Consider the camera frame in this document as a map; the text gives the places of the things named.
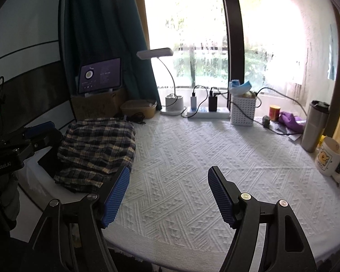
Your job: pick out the white bear mug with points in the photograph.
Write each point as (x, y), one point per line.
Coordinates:
(328, 158)

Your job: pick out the paper sheets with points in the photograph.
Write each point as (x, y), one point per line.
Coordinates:
(293, 136)

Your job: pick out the teal curtain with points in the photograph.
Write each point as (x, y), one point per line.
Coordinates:
(102, 34)

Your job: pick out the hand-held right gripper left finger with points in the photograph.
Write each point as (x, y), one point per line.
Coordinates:
(116, 198)

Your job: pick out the black cloth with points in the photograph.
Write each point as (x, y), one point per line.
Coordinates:
(46, 161)

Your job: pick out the cardboard box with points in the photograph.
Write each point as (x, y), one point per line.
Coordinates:
(96, 104)

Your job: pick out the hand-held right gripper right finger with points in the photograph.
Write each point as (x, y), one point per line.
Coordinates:
(221, 195)

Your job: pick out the purple cloth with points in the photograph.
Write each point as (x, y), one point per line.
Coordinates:
(291, 121)

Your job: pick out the white power strip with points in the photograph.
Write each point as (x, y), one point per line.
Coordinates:
(215, 114)

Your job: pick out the steel tumbler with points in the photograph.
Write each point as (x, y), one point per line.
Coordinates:
(314, 127)

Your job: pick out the white textured tablecloth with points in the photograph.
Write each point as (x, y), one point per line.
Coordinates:
(187, 161)

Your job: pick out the dark window frame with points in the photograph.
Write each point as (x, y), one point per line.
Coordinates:
(232, 34)

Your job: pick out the white charger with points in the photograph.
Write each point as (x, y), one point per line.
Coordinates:
(193, 103)

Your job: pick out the white perforated basket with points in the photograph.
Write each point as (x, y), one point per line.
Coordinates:
(242, 112)

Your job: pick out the white desk lamp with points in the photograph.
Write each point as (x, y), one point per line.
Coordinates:
(174, 102)

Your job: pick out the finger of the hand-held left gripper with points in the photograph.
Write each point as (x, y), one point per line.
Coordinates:
(39, 129)
(49, 141)

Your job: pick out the blue face mask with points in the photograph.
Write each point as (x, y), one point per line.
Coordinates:
(240, 87)

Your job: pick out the tablet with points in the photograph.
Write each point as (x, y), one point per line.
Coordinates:
(99, 76)

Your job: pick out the plaid flannel shirt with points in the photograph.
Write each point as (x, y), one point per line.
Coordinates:
(96, 147)

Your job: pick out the yellow food container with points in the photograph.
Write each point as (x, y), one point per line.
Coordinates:
(138, 109)

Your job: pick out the black charger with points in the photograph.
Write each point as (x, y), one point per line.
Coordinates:
(213, 104)

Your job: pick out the small grey object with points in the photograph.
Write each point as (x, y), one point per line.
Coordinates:
(266, 121)

